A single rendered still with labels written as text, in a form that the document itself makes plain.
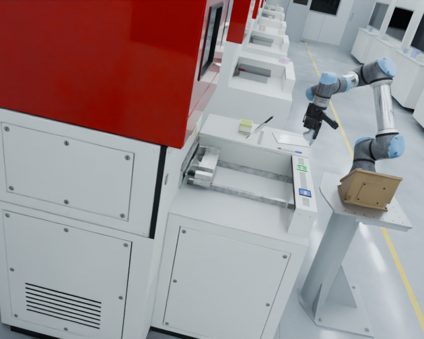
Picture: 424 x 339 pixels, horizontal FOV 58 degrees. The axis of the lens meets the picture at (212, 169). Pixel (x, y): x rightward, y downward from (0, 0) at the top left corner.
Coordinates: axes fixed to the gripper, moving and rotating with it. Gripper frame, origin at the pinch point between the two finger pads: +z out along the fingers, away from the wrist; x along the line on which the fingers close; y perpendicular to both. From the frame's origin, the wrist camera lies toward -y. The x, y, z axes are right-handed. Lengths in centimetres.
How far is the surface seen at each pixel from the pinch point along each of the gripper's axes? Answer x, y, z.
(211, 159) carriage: -2, 48, 23
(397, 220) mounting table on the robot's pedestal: 6, -53, 29
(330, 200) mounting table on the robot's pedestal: 0.2, -19.0, 28.7
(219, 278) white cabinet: 46, 30, 58
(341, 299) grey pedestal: -12, -52, 105
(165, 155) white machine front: 66, 59, -9
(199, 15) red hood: 66, 55, -56
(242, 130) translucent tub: -27.2, 35.2, 11.7
